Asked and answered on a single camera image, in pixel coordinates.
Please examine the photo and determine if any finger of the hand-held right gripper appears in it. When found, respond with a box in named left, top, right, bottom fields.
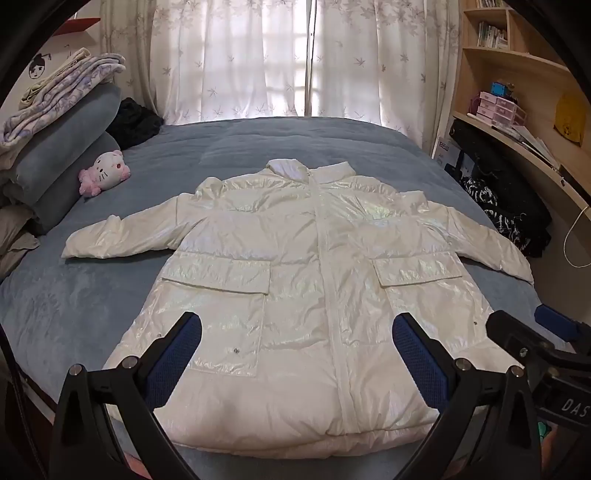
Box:
left=486, top=310, right=571, bottom=370
left=534, top=305, right=591, bottom=354

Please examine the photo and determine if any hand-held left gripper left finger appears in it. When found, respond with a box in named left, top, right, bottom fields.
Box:
left=48, top=311, right=204, bottom=480

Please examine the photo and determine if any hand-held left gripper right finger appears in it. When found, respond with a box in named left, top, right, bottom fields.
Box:
left=392, top=312, right=543, bottom=480

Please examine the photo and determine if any white shiny puffer jacket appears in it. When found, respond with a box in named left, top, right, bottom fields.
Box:
left=61, top=158, right=535, bottom=459

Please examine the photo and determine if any pink fuzzy cloth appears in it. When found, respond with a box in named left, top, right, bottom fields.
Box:
left=540, top=436, right=578, bottom=480

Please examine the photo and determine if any black white patterned cloth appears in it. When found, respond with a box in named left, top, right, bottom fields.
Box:
left=462, top=176, right=529, bottom=252

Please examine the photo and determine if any black bag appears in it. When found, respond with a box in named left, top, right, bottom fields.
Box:
left=448, top=117, right=552, bottom=259

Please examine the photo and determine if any stack of papers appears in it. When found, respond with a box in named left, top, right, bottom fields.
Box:
left=492, top=117, right=561, bottom=169

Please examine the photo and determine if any white printed box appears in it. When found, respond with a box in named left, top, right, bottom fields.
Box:
left=434, top=136, right=476, bottom=176

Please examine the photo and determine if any pink white cat plush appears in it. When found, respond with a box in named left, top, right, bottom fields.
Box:
left=78, top=150, right=131, bottom=198

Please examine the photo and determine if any beige pillow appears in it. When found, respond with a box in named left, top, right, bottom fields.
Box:
left=0, top=203, right=41, bottom=278

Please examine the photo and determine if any blue bed blanket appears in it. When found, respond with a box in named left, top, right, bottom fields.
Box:
left=0, top=115, right=573, bottom=480

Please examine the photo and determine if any yellow cloth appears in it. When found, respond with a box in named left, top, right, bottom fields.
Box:
left=554, top=92, right=587, bottom=147

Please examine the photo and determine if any pink drawer organizer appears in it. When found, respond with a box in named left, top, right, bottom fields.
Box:
left=475, top=91, right=527, bottom=125

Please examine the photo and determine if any black clothing heap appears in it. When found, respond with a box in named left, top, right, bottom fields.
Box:
left=109, top=97, right=164, bottom=151

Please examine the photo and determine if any stack of grey pillows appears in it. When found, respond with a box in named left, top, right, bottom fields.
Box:
left=9, top=83, right=123, bottom=236

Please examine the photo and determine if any wooden bookshelf desk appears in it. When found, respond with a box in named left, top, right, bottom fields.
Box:
left=431, top=0, right=591, bottom=241

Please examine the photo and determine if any purple floral quilt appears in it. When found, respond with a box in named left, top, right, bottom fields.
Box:
left=0, top=53, right=127, bottom=151

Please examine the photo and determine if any row of books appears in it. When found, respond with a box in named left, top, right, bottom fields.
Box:
left=475, top=21, right=509, bottom=49

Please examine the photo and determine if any cream folded cloth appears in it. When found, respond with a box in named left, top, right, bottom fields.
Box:
left=18, top=47, right=90, bottom=109

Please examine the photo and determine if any white cable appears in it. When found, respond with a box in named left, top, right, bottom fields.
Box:
left=564, top=210, right=591, bottom=268

